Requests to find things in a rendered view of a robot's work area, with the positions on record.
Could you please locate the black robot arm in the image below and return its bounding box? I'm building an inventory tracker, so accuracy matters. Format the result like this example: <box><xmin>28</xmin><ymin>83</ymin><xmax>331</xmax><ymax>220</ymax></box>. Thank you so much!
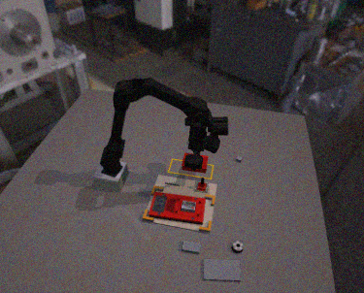
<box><xmin>100</xmin><ymin>78</ymin><xmax>229</xmax><ymax>178</ymax></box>

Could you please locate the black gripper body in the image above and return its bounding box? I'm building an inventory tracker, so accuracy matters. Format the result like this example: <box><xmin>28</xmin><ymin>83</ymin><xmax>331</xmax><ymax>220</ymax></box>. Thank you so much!
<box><xmin>184</xmin><ymin>131</ymin><xmax>207</xmax><ymax>169</ymax></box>

